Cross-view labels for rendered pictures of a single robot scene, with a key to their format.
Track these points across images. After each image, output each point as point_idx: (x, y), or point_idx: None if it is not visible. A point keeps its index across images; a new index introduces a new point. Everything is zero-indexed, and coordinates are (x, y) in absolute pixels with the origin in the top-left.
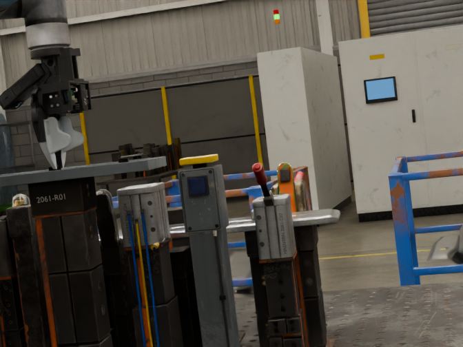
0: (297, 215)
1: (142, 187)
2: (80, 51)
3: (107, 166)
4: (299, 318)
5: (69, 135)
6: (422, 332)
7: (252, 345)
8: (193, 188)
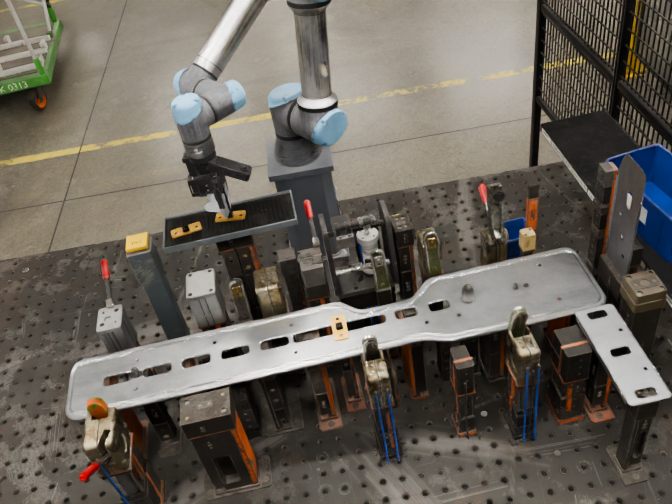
0: (101, 385)
1: (193, 272)
2: (182, 161)
3: (189, 213)
4: None
5: (207, 195)
6: (52, 499)
7: (191, 465)
8: None
